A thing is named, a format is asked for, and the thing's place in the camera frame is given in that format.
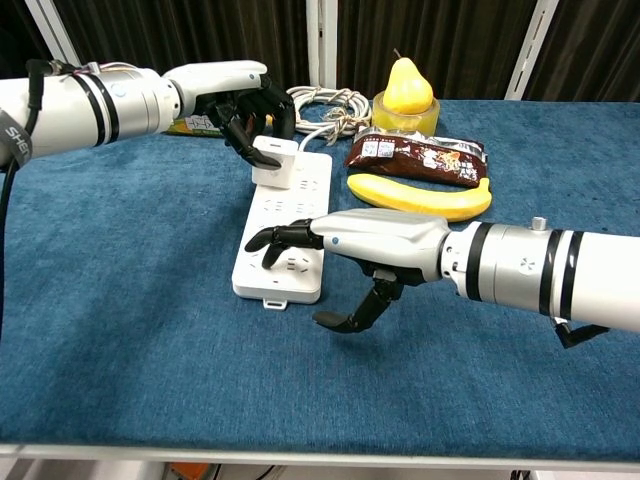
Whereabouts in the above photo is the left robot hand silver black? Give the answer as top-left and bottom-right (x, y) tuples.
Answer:
(162, 60), (297, 169)

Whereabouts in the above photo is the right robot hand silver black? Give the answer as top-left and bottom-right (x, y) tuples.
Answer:
(244, 208), (450, 334)

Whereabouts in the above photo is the white power strip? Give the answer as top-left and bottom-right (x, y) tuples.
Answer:
(230, 148), (334, 312)

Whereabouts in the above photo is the white charger plug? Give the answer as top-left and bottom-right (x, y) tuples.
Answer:
(250, 135), (300, 192)

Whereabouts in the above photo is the black pleated curtain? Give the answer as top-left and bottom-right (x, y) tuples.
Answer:
(0, 0), (640, 104)

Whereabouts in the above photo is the yellow banana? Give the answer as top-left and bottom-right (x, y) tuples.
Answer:
(346, 171), (494, 223)

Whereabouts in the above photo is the brown tea bottle yellow cap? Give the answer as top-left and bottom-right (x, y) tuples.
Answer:
(167, 112), (276, 138)

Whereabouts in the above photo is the brown snack packet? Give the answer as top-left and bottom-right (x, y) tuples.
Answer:
(343, 125), (489, 189)

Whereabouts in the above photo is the yellow pear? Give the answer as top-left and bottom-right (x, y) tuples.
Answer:
(383, 47), (435, 116)

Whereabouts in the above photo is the blue felt table mat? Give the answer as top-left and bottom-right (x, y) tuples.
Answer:
(0, 98), (640, 464)

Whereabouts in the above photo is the white metal frame post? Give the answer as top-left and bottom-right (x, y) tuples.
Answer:
(503, 0), (562, 102)
(305, 0), (338, 91)
(28, 0), (82, 67)

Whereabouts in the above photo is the white cable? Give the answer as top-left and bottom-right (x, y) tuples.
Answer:
(284, 85), (374, 152)

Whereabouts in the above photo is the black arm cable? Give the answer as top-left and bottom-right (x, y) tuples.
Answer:
(553, 318), (612, 350)

